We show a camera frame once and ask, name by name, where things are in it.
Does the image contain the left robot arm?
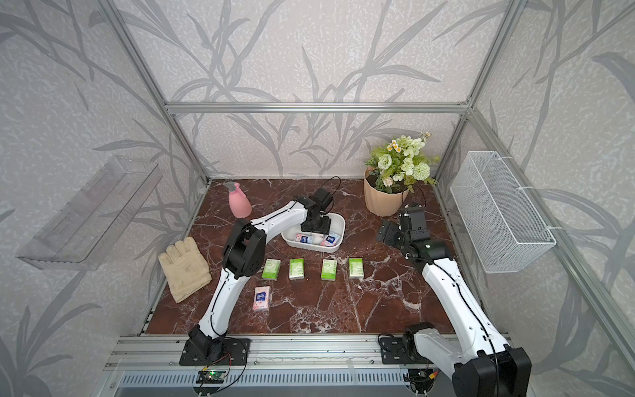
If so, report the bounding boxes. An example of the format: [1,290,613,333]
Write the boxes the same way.
[189,188,333,354]

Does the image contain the artificial green white flowers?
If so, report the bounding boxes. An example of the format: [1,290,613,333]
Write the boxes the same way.
[367,132,440,194]

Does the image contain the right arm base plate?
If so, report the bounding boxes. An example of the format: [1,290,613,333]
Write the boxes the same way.
[377,333,432,365]

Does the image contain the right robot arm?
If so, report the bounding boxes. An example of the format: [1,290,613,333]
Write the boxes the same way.
[376,205,532,396]

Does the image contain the left green circuit board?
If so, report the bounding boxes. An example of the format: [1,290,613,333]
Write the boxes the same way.
[195,369,227,385]

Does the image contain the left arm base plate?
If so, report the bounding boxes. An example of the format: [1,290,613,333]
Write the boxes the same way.
[179,337,251,367]

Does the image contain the pink Tempo tissue pack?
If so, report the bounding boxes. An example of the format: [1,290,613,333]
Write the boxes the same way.
[321,233,341,247]
[252,286,271,312]
[294,233,315,244]

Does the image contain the white wire mesh basket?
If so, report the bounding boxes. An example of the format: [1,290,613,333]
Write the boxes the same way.
[450,151,557,274]

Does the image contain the beige flower pot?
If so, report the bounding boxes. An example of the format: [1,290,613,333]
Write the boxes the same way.
[364,166,409,217]

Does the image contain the clear acrylic wall shelf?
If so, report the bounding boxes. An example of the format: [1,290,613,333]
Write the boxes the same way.
[17,155,162,271]

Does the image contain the green tissue pack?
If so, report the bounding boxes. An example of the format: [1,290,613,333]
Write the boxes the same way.
[348,258,365,280]
[321,259,337,281]
[262,259,281,281]
[289,258,305,281]

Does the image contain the aluminium front rail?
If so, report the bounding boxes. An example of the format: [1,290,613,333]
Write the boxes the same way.
[105,333,387,371]

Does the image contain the white storage box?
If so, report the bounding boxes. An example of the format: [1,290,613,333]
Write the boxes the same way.
[281,213,346,253]

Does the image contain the right circuit board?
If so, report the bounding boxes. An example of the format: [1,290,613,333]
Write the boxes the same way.
[403,368,438,389]

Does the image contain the pink spray bottle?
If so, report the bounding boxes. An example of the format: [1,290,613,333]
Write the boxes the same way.
[223,181,252,218]

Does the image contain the beige work glove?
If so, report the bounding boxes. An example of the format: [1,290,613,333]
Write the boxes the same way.
[158,237,212,304]

